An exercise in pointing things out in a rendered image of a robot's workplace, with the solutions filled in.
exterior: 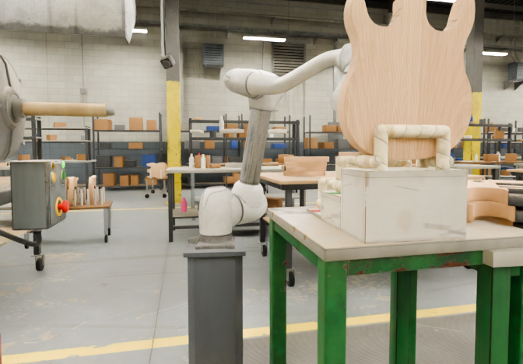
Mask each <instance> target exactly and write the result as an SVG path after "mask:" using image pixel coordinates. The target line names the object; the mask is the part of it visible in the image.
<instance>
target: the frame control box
mask: <svg viewBox="0 0 523 364"><path fill-rule="evenodd" d="M51 161H54V164H55V168H54V170H53V171H52V170H51ZM61 161H62V159H42V160H23V161H12V162H10V164H9V165H10V184H11V205H12V230H14V231H19V230H33V234H34V235H35V236H36V241H34V242H33V241H30V240H25V239H23V238H21V237H18V236H15V235H13V234H11V233H7V232H6V231H4V230H1V229H0V236H3V237H5V238H7V239H9V240H13V241H15V242H17V243H21V244H23V245H26V246H29V247H37V246H39V245H40V244H41V242H42V235H41V231H42V229H50V228H51V227H52V226H54V225H56V224H58V223H59V222H61V221H63V220H64V219H65V218H66V213H63V212H62V210H58V204H61V203H62V202H63V201H64V200H66V196H65V180H63V179H62V172H63V170H64V171H65V168H64V169H62V168H61ZM53 173H55V174H56V181H55V182H53V180H52V174H53Z"/></svg>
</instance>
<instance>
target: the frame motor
mask: <svg viewBox="0 0 523 364"><path fill-rule="evenodd" d="M22 82H23V80H22V79H21V78H18V76H17V74H16V72H15V70H14V68H13V67H12V65H11V64H10V62H9V61H8V60H7V59H6V58H5V57H4V56H2V55H1V54H0V163H5V162H7V161H9V160H10V159H12V158H13V157H14V156H15V155H16V153H17V152H18V151H19V148H20V146H21V145H25V142H24V141H23V136H24V131H25V125H26V118H16V117H14V115H13V113H12V102H13V100H14V99H24V96H23V91H22V87H21V85H20V83H22Z"/></svg>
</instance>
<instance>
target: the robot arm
mask: <svg viewBox="0 0 523 364"><path fill-rule="evenodd" d="M351 58H352V48H351V43H349V44H345V45H344V46H343V47H342V49H338V50H333V51H328V52H325V53H324V54H320V55H318V56H317V57H316V58H313V59H311V60H310V61H308V62H307V63H305V64H303V65H301V66H300V67H298V68H296V69H294V70H293V71H291V72H289V73H288V74H286V75H284V76H282V77H278V76H277V75H275V74H273V73H271V72H267V71H262V70H256V69H240V68H235V69H232V70H230V71H228V72H227V73H226V74H225V76H224V79H223V81H224V85H225V87H226V88H228V90H230V91H231V92H233V93H238V94H240V95H242V96H246V97H248V100H249V105H250V107H251V112H250V118H249V123H248V128H247V137H246V142H245V147H244V157H243V162H242V167H241V172H240V179H239V180H238V182H236V183H235V184H234V186H233V189H232V191H230V190H229V189H228V188H226V187H224V186H214V187H208V188H206V189H205V191H204V192H203V194H202V197H201V200H200V203H199V210H198V223H199V236H195V237H190V238H188V243H192V244H197V245H195V249H196V250H203V249H234V248H235V244H234V243H233V242H234V241H235V237H234V236H232V227H234V226H235V225H240V224H245V223H248V222H253V221H255V220H257V219H259V218H260V217H262V216H263V215H264V214H265V212H266V210H267V206H268V203H267V199H266V197H265V195H264V193H263V187H262V186H261V184H260V183H259V180H260V175H261V170H262V162H263V157H264V152H265V143H266V139H267V134H268V129H269V121H270V116H271V111H273V110H274V109H275V108H276V105H277V103H278V102H279V101H280V100H281V99H282V98H283V96H284V95H285V92H286V91H288V90H290V89H292V88H294V87H295V86H298V85H299V84H301V83H302V82H304V81H305V80H307V79H309V78H310V77H311V76H313V75H315V74H317V73H319V72H320V71H322V70H323V69H325V68H327V67H331V66H337V67H339V69H340V71H341V72H342V73H343V76H342V79H341V81H340V83H339V84H338V86H337V87H336V89H335V91H334V93H333V94H332V97H331V101H330V104H331V107H332V109H333V110H334V111H335V112H337V113H338V110H337V106H338V97H339V90H340V88H341V85H342V82H343V80H344V78H345V77H346V74H347V72H348V71H349V67H350V63H351Z"/></svg>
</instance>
